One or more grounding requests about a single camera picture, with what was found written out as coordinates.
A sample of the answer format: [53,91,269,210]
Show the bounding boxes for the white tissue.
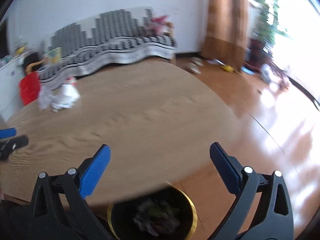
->
[51,77,81,112]

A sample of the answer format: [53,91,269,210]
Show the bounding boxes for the pink cartoon cushion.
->
[147,15,174,36]

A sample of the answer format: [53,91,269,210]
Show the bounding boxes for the brown curtain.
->
[201,0,248,71]

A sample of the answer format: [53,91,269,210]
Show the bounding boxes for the clear plastic bag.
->
[37,86,53,111]

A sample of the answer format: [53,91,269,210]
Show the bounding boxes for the green potted plant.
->
[253,0,287,47]

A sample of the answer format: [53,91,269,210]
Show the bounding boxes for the white slippers on floor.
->
[186,57,203,75]

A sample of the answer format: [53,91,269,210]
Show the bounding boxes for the colourful children's book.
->
[47,47,62,64]

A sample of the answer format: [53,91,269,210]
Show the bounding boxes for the black white striped sofa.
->
[37,7,177,90]

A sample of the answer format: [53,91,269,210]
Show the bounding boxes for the red plastic chair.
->
[19,72,41,106]

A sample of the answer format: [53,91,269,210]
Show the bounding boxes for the white cabinet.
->
[0,55,25,121]

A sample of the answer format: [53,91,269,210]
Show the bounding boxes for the black gold trash bin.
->
[107,185,198,239]

